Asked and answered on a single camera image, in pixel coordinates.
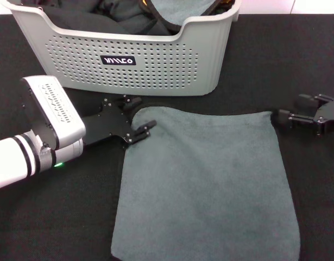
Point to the black cloth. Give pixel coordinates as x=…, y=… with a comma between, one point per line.
x=74, y=19

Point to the grey perforated plastic storage basket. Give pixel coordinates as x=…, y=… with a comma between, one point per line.
x=169, y=68

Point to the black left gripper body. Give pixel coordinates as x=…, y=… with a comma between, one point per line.
x=109, y=125

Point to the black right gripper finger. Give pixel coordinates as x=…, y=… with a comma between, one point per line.
x=294, y=119
x=310, y=100

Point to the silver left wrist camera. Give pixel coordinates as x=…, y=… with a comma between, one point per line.
x=52, y=108

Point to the grey towel with black trim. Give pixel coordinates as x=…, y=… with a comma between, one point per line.
x=180, y=11

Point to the yellow and grey towel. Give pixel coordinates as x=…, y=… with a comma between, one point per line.
x=204, y=176

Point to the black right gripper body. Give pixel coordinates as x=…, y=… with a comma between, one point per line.
x=329, y=114

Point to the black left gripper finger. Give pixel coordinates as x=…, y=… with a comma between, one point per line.
x=143, y=129
x=131, y=102

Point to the dark grey crumpled towel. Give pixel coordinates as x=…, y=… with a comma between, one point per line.
x=134, y=19

